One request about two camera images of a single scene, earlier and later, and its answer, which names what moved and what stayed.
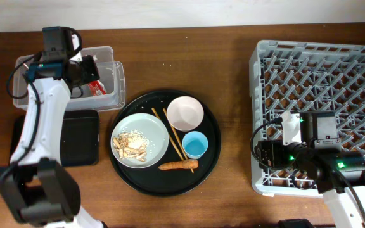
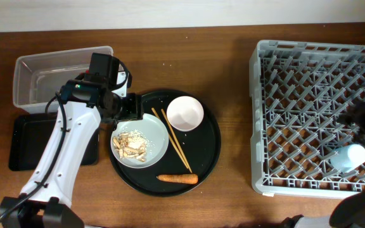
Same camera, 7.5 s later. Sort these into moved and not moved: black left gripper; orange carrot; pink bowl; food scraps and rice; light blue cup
Moved: light blue cup; black left gripper; orange carrot
Not moved: food scraps and rice; pink bowl
